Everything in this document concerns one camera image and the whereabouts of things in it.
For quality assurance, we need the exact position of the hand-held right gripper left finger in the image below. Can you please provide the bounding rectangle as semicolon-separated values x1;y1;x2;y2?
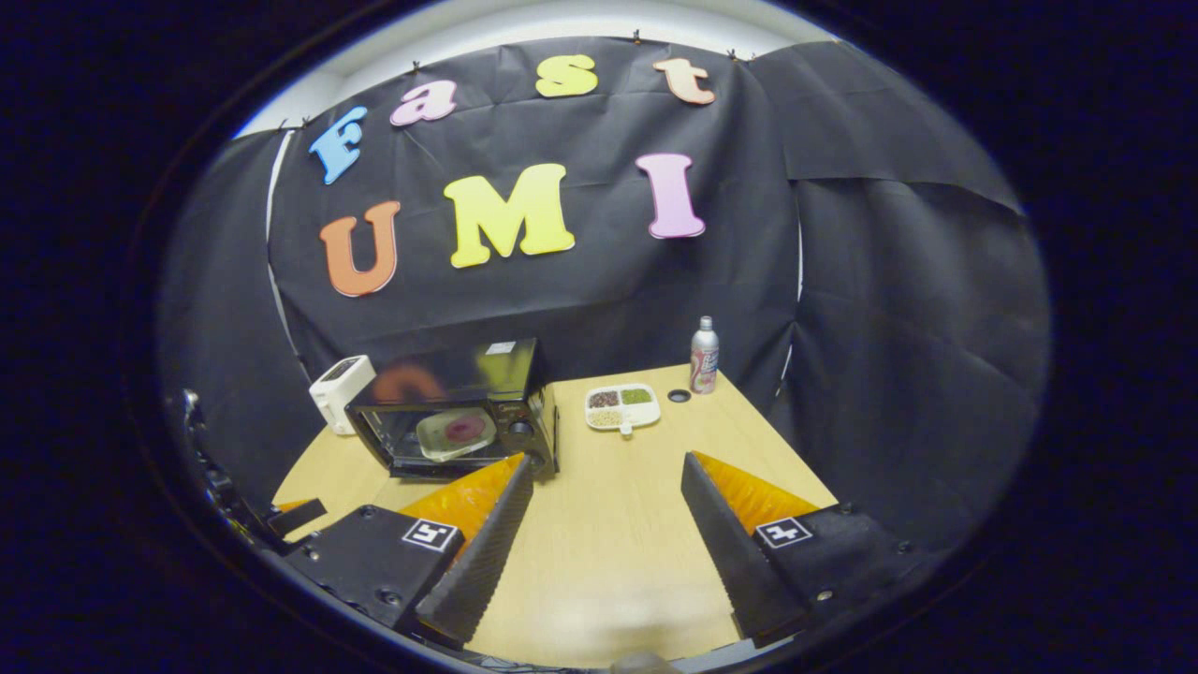
281;452;534;650

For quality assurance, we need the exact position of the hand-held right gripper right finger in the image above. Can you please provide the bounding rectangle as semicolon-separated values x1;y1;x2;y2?
680;451;946;647

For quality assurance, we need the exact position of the white square plate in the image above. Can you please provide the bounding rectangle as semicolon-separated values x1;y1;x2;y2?
416;407;498;462

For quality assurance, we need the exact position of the black electric oven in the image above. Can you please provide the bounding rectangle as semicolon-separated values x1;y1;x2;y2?
344;338;561;481

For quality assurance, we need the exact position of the white toaster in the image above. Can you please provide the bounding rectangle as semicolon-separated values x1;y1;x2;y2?
309;355;377;436

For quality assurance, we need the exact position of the white divided snack tray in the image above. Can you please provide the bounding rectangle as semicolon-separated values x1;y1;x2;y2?
585;383;662;436

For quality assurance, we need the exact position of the white and red spray can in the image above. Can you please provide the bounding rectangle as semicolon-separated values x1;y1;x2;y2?
690;316;721;395

